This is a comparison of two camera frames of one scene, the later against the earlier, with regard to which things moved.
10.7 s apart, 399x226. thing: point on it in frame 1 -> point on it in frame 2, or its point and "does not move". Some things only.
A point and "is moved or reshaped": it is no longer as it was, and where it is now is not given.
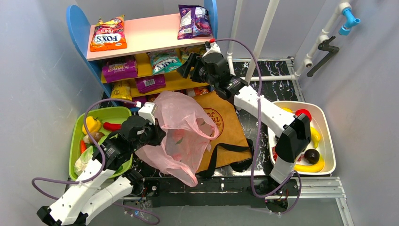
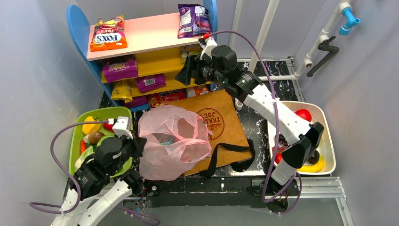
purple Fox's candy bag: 194,21 does not move
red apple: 304,111 does not move
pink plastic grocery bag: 188,130 is moved or reshaped
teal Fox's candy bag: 164,60 -> 170,142
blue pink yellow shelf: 139,57 does not move
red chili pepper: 111,126 does not move
